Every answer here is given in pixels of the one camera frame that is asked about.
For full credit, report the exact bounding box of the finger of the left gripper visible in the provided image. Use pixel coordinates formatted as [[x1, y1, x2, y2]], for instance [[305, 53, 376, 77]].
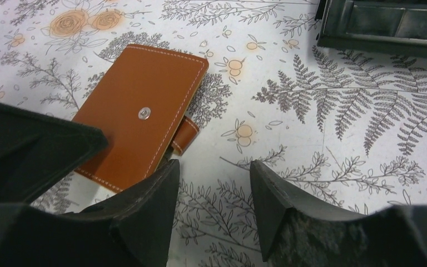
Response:
[[0, 103, 108, 203]]

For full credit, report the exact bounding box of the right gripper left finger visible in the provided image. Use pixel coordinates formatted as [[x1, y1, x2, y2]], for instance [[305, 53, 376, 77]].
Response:
[[0, 160, 180, 266]]

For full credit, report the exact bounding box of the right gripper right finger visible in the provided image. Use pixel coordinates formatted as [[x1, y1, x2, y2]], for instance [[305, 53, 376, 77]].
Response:
[[250, 160, 427, 266]]

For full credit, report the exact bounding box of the brown leather card holder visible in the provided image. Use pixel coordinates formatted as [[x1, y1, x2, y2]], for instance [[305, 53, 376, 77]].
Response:
[[73, 44, 208, 192]]

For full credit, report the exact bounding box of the black card box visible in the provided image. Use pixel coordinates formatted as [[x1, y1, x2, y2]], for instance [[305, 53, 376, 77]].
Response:
[[315, 0, 427, 58]]

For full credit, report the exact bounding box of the floral patterned table mat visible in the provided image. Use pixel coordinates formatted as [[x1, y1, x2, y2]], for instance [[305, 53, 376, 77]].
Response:
[[0, 1, 427, 266]]

